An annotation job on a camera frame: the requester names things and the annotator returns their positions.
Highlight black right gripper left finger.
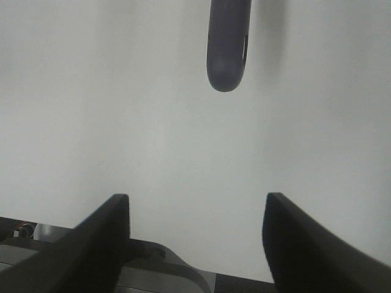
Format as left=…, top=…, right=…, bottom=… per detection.
left=1, top=194, right=130, bottom=292

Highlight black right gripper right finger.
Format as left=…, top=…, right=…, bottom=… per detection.
left=262, top=193, right=390, bottom=292

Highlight purple hand brush black bristles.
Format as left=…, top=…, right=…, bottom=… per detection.
left=206, top=0, right=252, bottom=92

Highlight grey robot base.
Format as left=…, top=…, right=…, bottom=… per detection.
left=1, top=217, right=277, bottom=292

